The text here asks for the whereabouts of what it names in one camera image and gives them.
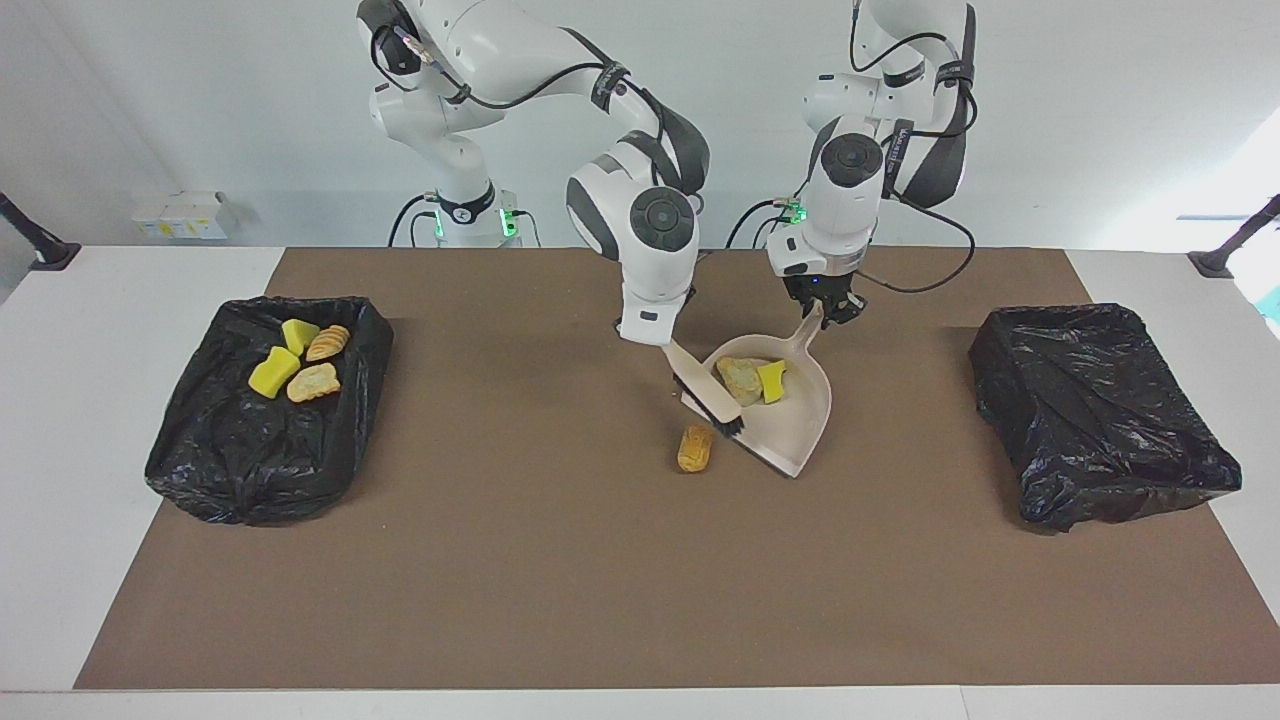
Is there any beige brush with black bristles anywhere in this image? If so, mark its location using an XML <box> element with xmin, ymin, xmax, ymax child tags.
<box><xmin>664</xmin><ymin>340</ymin><xmax>750</xmax><ymax>440</ymax></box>

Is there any orange striped croissant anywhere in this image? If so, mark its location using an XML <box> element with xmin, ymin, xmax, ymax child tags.
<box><xmin>715</xmin><ymin>356</ymin><xmax>766</xmax><ymax>408</ymax></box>

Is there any beige plastic dustpan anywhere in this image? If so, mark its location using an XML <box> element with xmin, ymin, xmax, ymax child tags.
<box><xmin>680</xmin><ymin>300</ymin><xmax>834</xmax><ymax>480</ymax></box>

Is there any brown oval bread roll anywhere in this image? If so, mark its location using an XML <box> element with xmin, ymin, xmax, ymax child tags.
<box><xmin>677</xmin><ymin>423</ymin><xmax>717</xmax><ymax>474</ymax></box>

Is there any lumpy beige bread piece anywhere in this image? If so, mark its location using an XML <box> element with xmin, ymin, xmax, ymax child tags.
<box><xmin>304</xmin><ymin>324</ymin><xmax>352</xmax><ymax>364</ymax></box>

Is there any wedge beige bread piece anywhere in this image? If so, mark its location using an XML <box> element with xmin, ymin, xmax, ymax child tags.
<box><xmin>286</xmin><ymin>361</ymin><xmax>342</xmax><ymax>404</ymax></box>

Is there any yellow sponge with green layer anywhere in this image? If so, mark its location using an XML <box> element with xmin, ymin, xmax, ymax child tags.
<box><xmin>246</xmin><ymin>345</ymin><xmax>302</xmax><ymax>400</ymax></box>

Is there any black bag lined bin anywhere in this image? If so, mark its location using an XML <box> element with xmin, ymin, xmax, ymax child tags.
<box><xmin>967</xmin><ymin>303</ymin><xmax>1244</xmax><ymax>533</ymax></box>
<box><xmin>144</xmin><ymin>295</ymin><xmax>395</xmax><ymax>527</ymax></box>

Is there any large brown table mat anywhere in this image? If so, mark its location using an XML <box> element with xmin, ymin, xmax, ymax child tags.
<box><xmin>75</xmin><ymin>247</ymin><xmax>1280</xmax><ymax>691</ymax></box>

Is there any black base cable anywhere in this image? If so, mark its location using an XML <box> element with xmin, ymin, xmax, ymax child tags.
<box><xmin>388</xmin><ymin>192</ymin><xmax>443</xmax><ymax>248</ymax></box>
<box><xmin>725</xmin><ymin>195</ymin><xmax>807</xmax><ymax>248</ymax></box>

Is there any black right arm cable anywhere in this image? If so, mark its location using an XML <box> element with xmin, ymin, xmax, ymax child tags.
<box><xmin>368</xmin><ymin>20</ymin><xmax>706</xmax><ymax>216</ymax></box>

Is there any black clamp post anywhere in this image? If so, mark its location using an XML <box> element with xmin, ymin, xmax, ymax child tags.
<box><xmin>1187</xmin><ymin>194</ymin><xmax>1280</xmax><ymax>280</ymax></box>
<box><xmin>0</xmin><ymin>190</ymin><xmax>83</xmax><ymax>272</ymax></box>

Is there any white wall box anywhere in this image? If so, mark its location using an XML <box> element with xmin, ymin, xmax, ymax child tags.
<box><xmin>130</xmin><ymin>190</ymin><xmax>239</xmax><ymax>241</ymax></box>

